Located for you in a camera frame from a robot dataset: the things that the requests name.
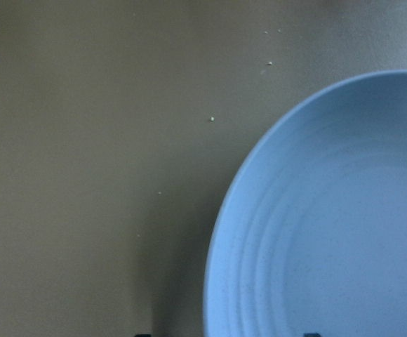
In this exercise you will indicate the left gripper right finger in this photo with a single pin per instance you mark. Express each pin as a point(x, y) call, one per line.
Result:
point(311, 334)

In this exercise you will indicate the blue plate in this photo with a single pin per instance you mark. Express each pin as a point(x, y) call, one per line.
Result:
point(312, 234)

